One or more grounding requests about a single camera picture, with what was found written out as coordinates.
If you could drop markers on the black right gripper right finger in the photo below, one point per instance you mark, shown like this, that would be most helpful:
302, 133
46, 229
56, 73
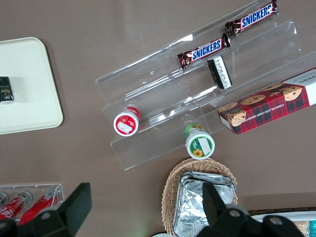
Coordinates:
212, 209

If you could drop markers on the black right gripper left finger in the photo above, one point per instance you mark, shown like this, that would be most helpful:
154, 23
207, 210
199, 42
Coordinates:
76, 209

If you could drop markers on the oval wicker basket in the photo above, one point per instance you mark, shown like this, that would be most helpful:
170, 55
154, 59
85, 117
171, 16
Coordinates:
170, 187

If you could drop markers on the white rectangular snack tray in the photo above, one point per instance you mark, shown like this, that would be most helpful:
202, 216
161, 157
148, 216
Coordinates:
279, 216

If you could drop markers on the beige plastic tray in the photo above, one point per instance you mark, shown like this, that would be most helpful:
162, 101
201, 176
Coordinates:
29, 93

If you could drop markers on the stacked aluminium foil trays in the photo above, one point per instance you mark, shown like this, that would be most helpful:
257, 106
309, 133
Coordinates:
190, 205

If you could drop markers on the clear acrylic bottle rack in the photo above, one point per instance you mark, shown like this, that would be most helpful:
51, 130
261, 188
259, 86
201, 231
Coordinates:
58, 187

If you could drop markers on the green lidded cup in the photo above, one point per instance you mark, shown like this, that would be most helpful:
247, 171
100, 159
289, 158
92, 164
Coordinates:
200, 145

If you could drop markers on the clear rice cracker pack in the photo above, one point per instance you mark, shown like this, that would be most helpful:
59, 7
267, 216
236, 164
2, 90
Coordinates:
301, 229

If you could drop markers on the red lidded cup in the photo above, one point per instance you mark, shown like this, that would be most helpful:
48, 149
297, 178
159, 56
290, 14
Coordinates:
125, 123

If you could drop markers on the teal snack packet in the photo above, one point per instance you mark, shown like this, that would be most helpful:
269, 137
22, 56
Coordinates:
313, 229

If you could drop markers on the red tartan cookie box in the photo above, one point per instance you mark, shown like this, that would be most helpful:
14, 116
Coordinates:
269, 108

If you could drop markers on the clear acrylic stepped shelf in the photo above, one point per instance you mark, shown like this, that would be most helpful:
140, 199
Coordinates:
153, 103

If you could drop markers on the small black white box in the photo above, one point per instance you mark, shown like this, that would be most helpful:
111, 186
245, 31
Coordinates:
219, 72

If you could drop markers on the small black Face box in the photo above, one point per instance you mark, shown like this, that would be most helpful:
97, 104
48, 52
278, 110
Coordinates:
6, 90

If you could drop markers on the brown Snickers bar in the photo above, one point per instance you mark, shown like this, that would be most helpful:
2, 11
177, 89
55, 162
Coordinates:
205, 50
254, 18

